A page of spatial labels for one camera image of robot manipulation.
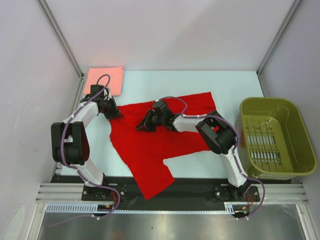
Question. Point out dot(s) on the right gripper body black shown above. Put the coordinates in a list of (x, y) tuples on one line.
[(157, 120)]

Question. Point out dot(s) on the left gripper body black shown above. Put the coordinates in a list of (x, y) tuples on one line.
[(110, 107)]

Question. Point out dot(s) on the red t shirt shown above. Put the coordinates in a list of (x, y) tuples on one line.
[(144, 152)]

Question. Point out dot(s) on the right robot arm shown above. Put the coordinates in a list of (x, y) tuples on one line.
[(219, 135)]

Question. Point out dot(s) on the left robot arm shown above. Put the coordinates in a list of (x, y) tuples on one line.
[(69, 141)]

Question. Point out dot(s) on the olive green plastic basket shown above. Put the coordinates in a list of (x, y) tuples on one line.
[(275, 143)]

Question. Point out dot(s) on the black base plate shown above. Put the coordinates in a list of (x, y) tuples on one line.
[(185, 194)]

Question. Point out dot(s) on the white slotted cable duct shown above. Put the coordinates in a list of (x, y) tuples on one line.
[(97, 209)]

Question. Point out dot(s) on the left aluminium frame post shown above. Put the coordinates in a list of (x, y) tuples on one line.
[(49, 16)]

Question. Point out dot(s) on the aluminium frame post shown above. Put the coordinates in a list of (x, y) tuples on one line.
[(279, 34), (49, 16)]

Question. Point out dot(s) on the right aluminium frame post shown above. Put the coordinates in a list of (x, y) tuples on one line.
[(279, 34)]

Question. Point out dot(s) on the aluminium front rail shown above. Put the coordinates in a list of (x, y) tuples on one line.
[(72, 192)]

